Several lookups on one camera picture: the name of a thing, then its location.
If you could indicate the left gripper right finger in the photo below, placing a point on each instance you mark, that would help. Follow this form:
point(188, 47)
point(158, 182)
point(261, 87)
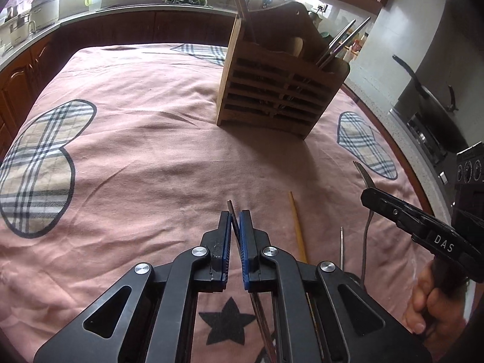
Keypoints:
point(352, 326)

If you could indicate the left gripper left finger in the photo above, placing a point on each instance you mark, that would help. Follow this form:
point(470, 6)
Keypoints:
point(148, 315)

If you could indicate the person's right hand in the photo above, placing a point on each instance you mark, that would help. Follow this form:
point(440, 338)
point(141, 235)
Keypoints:
point(433, 313)

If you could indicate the wooden chopstick on table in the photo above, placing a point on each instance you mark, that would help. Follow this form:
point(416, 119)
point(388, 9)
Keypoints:
point(308, 273)

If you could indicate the gas stove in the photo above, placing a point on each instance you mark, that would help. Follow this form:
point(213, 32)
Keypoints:
point(422, 137)

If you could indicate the pink tablecloth with hearts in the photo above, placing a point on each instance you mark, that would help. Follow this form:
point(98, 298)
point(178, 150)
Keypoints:
point(121, 161)

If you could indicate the condiment bottles on counter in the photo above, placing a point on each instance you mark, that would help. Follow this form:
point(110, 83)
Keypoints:
point(352, 51)

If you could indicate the wooden utensil holder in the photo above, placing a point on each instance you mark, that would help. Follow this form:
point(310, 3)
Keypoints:
point(274, 75)

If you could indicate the small white electric pot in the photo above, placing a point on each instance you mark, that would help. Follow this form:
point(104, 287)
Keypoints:
point(21, 29)

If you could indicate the green lidded plastic container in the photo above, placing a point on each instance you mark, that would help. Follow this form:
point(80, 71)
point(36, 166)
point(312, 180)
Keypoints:
point(93, 5)

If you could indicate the white slow cooker pot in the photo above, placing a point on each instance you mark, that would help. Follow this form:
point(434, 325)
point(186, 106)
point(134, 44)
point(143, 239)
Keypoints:
point(43, 13)

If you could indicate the dark chopstick in holder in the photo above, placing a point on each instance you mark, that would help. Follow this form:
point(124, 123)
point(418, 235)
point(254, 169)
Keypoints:
point(242, 3)

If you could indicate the black wok with handle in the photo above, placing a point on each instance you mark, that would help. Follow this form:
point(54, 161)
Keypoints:
point(435, 116)

